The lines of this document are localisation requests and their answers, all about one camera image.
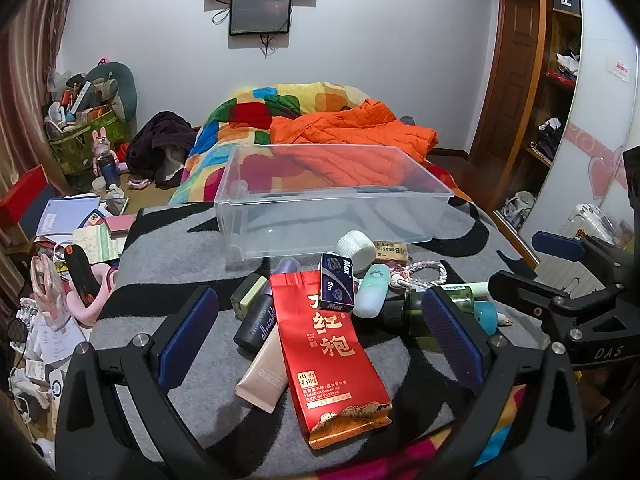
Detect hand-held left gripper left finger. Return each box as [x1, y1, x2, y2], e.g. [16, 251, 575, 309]
[54, 285, 221, 480]

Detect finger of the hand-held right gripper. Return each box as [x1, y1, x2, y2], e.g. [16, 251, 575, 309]
[531, 231, 621, 283]
[487, 269, 621, 343]

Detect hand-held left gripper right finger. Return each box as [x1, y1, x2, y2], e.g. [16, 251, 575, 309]
[420, 285, 588, 480]

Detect light blue tape roll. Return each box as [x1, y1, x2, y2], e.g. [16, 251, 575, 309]
[472, 300, 500, 336]

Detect pale green stick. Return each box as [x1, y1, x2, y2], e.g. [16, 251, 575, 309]
[445, 281, 493, 297]

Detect dark green glass bottle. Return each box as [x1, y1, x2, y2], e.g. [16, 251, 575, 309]
[380, 284, 476, 351]

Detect black cylindrical bottle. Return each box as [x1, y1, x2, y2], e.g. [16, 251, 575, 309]
[233, 280, 278, 356]

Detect pink white braided rope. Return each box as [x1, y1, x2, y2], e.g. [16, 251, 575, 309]
[387, 259, 448, 293]

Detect beige cosmetic tube white cap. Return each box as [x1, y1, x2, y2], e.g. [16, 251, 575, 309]
[234, 327, 291, 415]

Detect red tea packet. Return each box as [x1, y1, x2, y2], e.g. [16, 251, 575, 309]
[270, 270, 393, 450]

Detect clear plastic storage box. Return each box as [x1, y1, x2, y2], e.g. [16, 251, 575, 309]
[214, 144, 455, 271]

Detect white suitcase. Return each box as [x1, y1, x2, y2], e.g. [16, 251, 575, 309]
[539, 203, 623, 293]

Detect grey black patterned blanket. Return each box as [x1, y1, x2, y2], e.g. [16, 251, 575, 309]
[87, 200, 556, 480]

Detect olive green block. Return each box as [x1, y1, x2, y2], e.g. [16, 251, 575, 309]
[230, 274, 268, 320]

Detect mint green tube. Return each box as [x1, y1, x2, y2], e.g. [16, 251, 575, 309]
[354, 262, 392, 318]

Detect brown eraser pack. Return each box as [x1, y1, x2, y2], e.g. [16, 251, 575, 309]
[374, 241, 408, 266]

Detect black handheld device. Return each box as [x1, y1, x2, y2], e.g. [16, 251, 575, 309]
[64, 245, 102, 309]

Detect wooden wardrobe shelves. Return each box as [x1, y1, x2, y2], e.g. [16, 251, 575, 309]
[492, 0, 585, 216]

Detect purple plastic cap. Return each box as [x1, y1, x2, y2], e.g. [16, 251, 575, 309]
[272, 256, 301, 281]

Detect small blue cardboard box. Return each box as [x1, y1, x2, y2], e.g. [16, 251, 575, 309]
[320, 252, 358, 313]

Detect pink book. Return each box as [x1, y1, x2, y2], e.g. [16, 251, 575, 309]
[104, 214, 138, 235]

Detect white sliding wardrobe door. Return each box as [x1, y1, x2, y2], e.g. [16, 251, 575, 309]
[520, 0, 640, 251]

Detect blue notebook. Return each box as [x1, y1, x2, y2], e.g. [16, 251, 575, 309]
[35, 197, 102, 240]

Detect brown wooden door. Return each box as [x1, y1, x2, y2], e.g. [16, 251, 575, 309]
[472, 0, 542, 163]

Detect dark clothes pile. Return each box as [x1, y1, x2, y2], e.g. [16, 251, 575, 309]
[125, 111, 202, 187]

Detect pink rabbit toy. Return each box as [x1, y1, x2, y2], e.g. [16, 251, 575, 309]
[91, 129, 120, 166]

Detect red box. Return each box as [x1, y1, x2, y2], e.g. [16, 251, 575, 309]
[0, 165, 48, 230]

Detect multicolour patchwork quilt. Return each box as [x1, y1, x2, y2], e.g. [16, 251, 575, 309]
[169, 81, 373, 206]

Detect orange puffy duvet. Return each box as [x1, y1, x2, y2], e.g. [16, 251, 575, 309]
[270, 99, 440, 171]

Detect striped curtain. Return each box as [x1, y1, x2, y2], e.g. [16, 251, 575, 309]
[0, 0, 98, 198]

